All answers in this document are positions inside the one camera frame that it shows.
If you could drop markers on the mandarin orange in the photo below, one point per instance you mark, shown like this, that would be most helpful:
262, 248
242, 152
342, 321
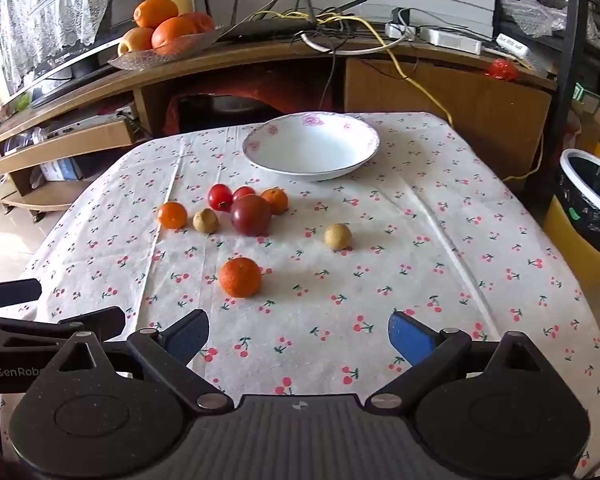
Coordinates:
240, 278

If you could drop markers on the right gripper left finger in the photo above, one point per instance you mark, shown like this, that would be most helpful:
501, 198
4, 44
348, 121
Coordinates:
164, 356

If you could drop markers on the cherry print tablecloth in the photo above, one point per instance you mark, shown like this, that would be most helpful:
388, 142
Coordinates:
435, 235

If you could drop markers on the red apple in dish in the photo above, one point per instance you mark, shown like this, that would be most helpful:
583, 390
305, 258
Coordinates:
199, 22

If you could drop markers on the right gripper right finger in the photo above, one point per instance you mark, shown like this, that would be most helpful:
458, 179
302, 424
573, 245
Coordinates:
434, 358

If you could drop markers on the red cherry tomato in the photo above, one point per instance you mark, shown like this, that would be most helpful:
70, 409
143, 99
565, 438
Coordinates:
242, 192
220, 197

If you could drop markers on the small mandarin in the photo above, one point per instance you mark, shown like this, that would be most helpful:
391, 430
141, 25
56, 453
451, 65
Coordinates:
172, 215
277, 199

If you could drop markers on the dark red apple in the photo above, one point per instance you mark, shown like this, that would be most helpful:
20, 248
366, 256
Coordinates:
251, 215

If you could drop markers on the white network box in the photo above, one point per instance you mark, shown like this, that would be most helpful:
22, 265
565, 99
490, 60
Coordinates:
512, 46

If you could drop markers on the top large orange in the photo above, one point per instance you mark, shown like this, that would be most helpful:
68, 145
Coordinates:
152, 13

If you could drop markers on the white lace curtain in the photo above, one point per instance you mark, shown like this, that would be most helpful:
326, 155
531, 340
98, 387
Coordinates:
32, 31

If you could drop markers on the glass fruit dish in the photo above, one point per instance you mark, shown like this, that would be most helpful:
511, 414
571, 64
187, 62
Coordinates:
178, 50

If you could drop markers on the white power strip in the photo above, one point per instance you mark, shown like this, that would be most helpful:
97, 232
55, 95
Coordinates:
435, 37

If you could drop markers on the white floral ceramic bowl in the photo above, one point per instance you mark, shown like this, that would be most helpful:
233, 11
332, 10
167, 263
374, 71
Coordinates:
312, 146

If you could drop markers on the black wifi router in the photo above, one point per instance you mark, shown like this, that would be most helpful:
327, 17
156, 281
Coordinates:
275, 25

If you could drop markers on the black metal shelf rack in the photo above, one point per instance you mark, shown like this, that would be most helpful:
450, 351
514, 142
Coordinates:
565, 50

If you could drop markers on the black power adapter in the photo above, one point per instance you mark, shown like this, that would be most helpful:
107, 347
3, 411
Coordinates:
401, 16

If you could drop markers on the front large orange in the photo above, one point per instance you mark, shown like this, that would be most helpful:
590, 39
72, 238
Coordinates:
172, 29

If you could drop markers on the yellow apple in dish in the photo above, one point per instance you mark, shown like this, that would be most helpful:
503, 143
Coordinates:
136, 39

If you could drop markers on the yellow trash bin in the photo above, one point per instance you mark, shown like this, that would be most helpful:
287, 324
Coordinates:
572, 221

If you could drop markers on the small red plastic bag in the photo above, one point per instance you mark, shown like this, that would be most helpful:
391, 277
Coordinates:
503, 69

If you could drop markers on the wooden tv cabinet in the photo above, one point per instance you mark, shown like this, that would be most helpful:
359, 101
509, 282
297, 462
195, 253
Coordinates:
503, 121

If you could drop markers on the brown longan fruit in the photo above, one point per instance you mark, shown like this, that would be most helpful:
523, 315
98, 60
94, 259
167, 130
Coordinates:
337, 237
206, 221

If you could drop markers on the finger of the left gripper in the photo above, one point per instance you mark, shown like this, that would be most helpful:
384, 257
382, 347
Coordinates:
104, 324
19, 292

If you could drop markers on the large orange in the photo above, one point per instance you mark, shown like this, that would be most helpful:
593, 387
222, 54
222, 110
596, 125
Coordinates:
152, 13
172, 29

